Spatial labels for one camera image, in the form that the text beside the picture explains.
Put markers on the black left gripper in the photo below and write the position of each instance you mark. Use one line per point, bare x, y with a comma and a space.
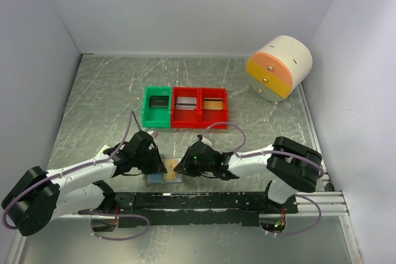
158, 166

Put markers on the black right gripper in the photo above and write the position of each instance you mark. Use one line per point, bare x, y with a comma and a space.
185, 166

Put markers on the gold VIP card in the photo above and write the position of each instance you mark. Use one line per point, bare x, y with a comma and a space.
171, 176

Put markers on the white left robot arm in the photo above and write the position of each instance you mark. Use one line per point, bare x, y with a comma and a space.
41, 196

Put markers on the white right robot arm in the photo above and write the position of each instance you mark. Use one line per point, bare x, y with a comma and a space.
296, 167

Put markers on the silver card in red bin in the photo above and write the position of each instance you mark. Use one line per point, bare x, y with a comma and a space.
186, 103

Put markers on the black card in green bin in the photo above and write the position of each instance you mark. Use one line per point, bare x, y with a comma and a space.
159, 101

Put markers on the orange card in red bin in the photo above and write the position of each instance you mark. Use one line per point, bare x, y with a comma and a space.
213, 104

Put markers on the red plastic bin middle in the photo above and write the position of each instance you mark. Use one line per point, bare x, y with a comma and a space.
185, 119

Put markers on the red plastic bin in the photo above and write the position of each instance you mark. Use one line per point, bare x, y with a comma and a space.
209, 117
185, 119

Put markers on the green plastic bin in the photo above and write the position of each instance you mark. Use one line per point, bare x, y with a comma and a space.
156, 117

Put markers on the red plastic bin right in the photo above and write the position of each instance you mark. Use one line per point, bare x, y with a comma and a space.
209, 117

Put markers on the round beige drawer cabinet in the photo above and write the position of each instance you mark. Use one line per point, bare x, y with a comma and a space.
275, 70

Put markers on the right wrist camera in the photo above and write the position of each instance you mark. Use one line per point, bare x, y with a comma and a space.
206, 141

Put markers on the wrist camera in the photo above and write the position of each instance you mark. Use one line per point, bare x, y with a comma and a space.
206, 141
153, 133

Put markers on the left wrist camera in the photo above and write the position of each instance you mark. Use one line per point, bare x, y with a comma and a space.
153, 133

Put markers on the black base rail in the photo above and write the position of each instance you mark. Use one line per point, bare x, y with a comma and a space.
244, 220

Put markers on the aluminium frame rail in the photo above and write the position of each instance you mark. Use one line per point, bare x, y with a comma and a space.
309, 205

